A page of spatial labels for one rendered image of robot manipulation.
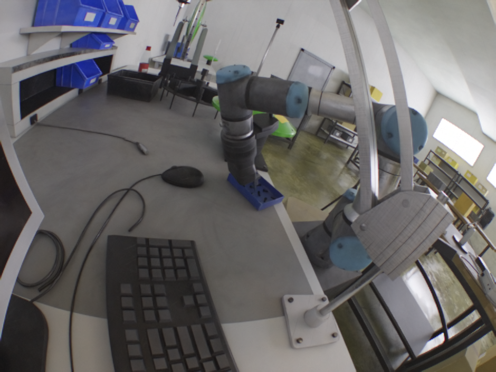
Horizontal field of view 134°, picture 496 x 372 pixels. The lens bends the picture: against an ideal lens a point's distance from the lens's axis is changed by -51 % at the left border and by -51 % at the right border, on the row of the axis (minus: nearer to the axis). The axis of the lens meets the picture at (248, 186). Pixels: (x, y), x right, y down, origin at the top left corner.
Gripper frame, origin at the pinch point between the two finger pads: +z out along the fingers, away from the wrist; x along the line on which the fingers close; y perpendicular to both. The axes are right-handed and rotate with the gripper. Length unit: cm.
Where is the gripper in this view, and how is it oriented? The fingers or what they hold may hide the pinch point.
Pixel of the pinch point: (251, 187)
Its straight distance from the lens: 57.9
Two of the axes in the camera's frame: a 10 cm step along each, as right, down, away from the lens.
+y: -8.6, 4.0, -3.1
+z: 0.4, 6.7, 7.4
